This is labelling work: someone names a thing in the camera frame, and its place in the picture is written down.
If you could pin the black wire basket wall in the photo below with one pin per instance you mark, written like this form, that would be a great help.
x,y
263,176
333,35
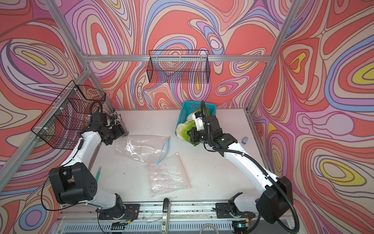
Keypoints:
x,y
60,125
178,66

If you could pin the dark green bagged cabbage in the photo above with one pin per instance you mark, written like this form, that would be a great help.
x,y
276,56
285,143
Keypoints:
x,y
182,131

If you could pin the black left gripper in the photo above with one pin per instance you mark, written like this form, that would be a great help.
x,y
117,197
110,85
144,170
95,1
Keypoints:
x,y
119,131

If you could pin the blue-zip clear zip-top bag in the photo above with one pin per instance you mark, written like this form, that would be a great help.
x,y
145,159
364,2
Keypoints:
x,y
146,149

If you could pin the metal pen holder cup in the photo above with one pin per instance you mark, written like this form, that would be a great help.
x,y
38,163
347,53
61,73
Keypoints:
x,y
117,125

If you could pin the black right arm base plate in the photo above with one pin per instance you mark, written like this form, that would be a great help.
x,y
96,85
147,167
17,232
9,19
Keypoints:
x,y
228,210

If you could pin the light green chinese cabbage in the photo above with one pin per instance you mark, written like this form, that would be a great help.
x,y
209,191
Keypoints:
x,y
190,116

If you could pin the black wire basket back wall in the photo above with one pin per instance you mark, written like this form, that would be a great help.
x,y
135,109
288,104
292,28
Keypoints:
x,y
178,66

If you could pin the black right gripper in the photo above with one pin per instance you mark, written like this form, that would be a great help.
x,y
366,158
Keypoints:
x,y
194,135

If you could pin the green marker pen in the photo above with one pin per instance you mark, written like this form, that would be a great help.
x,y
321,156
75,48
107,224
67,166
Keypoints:
x,y
98,173

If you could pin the black silver centre bracket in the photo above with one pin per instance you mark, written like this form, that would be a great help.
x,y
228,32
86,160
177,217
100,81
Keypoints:
x,y
165,216

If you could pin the black wire basket left wall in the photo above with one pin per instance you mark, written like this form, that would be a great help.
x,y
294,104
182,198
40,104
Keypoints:
x,y
60,125

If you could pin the teal plastic basket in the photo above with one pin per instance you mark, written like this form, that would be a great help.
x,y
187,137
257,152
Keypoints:
x,y
188,107

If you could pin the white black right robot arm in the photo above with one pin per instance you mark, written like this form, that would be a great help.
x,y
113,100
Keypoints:
x,y
275,203

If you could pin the small grey blue object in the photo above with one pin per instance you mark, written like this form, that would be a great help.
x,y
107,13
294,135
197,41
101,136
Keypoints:
x,y
244,140

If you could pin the aluminium front table rail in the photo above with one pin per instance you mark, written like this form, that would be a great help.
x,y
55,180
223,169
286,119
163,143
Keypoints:
x,y
150,211

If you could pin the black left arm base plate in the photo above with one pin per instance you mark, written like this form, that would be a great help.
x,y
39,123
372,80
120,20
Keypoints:
x,y
129,213

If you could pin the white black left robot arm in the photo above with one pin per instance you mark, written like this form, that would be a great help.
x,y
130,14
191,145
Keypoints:
x,y
73,183

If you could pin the pink-zip clear zip-top bag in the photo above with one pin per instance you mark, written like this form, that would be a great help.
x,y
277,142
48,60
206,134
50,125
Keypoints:
x,y
167,176

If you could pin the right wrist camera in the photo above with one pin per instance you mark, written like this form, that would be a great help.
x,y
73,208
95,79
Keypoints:
x,y
198,122

